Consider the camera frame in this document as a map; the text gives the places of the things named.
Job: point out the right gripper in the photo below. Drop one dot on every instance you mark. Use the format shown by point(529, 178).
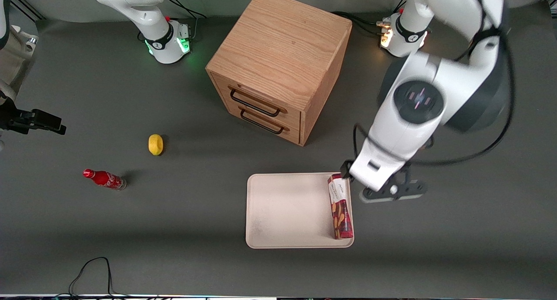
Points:
point(17, 119)

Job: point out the black frame rail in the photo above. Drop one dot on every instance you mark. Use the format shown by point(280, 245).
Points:
point(27, 8)

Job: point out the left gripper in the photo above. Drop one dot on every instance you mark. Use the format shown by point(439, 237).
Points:
point(346, 167)

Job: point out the wooden drawer front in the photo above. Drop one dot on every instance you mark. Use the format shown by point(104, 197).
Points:
point(261, 100)
point(278, 132)

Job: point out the red cookie box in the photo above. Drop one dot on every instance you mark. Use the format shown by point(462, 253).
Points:
point(340, 208)

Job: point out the yellow lemon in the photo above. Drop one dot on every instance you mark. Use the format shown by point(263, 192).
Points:
point(156, 144)

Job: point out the beige plastic tray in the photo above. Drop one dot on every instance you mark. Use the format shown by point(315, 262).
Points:
point(287, 210)

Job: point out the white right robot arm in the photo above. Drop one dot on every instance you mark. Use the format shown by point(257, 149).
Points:
point(143, 12)

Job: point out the red cola bottle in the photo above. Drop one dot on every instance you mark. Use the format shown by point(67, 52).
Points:
point(104, 178)

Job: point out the wooden drawer cabinet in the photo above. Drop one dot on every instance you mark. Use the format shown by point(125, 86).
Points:
point(283, 43)

